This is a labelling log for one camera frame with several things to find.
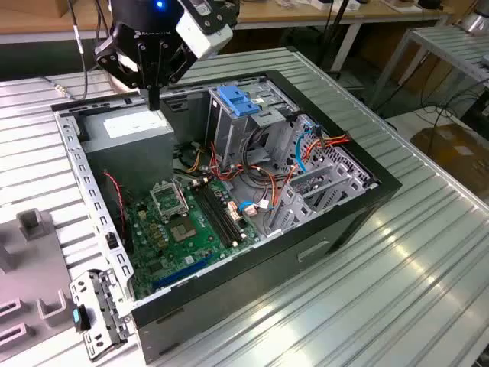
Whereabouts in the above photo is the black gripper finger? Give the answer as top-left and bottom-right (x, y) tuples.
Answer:
(154, 40), (196, 112)
(94, 37), (155, 112)

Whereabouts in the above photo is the blue data wire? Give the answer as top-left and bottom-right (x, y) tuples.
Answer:
(295, 121), (322, 175)

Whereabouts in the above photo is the orange red power wire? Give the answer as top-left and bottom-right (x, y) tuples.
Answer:
(303, 132), (351, 164)

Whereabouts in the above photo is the grey metal disk bay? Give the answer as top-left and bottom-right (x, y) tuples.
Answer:
(265, 113), (380, 237)

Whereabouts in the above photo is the blue plastic drive latch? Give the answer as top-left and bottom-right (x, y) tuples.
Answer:
(215, 84), (262, 119)

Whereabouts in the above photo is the grey optical drive cage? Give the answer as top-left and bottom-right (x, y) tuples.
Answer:
(206, 78), (301, 171)

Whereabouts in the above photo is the grey power supply unit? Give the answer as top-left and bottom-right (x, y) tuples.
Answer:
(78, 102), (176, 200)

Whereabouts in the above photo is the wooden desk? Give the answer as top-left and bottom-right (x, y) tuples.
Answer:
(0, 0), (458, 45)

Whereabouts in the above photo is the metal socket cover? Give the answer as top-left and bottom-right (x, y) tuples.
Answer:
(149, 179), (190, 223)

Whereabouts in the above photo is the black RAM slot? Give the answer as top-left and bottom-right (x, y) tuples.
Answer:
(190, 186), (232, 248)
(199, 183), (241, 243)
(203, 183), (246, 241)
(195, 185), (237, 245)

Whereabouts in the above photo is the black stand pole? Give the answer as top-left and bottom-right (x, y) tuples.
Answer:
(319, 0), (351, 73)

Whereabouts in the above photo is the CPU socket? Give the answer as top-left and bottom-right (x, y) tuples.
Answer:
(167, 214), (200, 245)

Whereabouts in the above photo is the green motherboard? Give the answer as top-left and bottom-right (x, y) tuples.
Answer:
(124, 177), (264, 301)

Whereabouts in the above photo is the blue expansion slot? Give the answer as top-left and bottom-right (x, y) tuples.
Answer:
(152, 254), (215, 291)

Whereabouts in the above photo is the grey part rack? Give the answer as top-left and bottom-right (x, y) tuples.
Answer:
(0, 208), (83, 360)

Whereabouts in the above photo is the black open PC case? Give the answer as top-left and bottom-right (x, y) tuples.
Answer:
(50, 70), (404, 365)

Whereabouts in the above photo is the black latch with blue tab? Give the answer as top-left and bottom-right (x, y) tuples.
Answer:
(71, 304), (93, 332)

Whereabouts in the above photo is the metal slat side table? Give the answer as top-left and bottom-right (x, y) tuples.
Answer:
(368, 24), (489, 112)

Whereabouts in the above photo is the large brown cardboard box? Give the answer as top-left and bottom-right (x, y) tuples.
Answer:
(410, 122), (489, 209)

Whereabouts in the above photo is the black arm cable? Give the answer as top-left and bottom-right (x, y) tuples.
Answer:
(67, 0), (89, 101)

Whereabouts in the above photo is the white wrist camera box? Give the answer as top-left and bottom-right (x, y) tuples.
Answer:
(174, 7), (235, 60)

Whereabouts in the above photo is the black cable with metal plug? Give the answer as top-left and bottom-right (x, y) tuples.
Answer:
(40, 74), (76, 101)

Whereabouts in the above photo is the yellow orange wire bundle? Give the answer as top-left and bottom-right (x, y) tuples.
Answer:
(173, 140), (209, 175)

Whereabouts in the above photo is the red orange wire bundle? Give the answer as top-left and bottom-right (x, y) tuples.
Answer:
(208, 141), (301, 215)

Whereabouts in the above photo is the red black fan wire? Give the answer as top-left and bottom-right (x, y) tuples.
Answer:
(102, 171), (129, 245)

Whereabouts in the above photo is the blue wire with white plug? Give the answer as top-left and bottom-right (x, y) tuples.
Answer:
(237, 198), (277, 218)

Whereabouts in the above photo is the grey card retention bracket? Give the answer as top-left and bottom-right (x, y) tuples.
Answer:
(67, 268), (133, 362)

